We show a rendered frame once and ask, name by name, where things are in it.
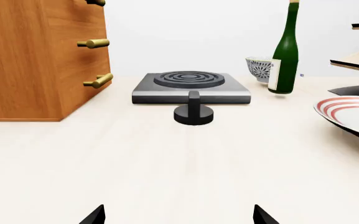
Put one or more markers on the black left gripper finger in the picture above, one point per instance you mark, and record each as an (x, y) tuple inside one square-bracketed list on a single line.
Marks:
[(97, 215)]

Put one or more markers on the black stove knob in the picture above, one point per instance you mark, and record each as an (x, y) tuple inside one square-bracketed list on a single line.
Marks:
[(193, 112)]

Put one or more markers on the grey single-burner stove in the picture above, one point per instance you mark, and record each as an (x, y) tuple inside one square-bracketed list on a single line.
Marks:
[(191, 89)]

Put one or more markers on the wooden drawer cabinet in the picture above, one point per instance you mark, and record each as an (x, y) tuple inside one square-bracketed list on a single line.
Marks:
[(33, 60)]

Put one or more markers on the white patterned bowl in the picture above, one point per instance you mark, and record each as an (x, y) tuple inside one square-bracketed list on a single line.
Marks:
[(259, 68)]

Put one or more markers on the green glass wine bottle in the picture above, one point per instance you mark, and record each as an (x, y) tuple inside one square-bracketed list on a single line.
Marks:
[(285, 53)]

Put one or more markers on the red striped white plate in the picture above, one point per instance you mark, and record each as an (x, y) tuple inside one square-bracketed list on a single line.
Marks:
[(350, 114)]

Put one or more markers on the black plate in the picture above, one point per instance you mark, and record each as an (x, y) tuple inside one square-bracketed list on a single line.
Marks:
[(355, 90)]

